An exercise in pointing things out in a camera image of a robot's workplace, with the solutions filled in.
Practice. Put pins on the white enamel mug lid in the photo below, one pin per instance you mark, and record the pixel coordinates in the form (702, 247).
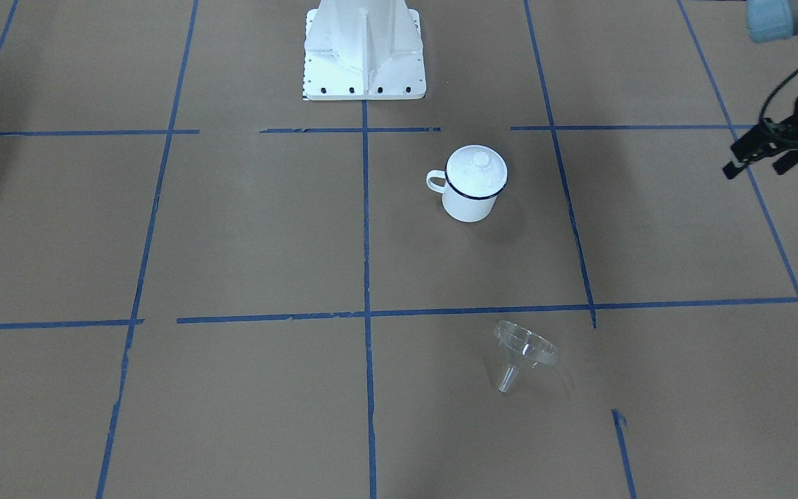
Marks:
(476, 172)

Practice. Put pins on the clear plastic funnel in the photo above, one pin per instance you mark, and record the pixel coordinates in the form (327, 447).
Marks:
(522, 350)

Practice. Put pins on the white enamel mug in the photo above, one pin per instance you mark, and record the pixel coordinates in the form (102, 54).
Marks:
(457, 206)

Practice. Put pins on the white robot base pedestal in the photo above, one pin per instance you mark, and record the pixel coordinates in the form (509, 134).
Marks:
(363, 50)

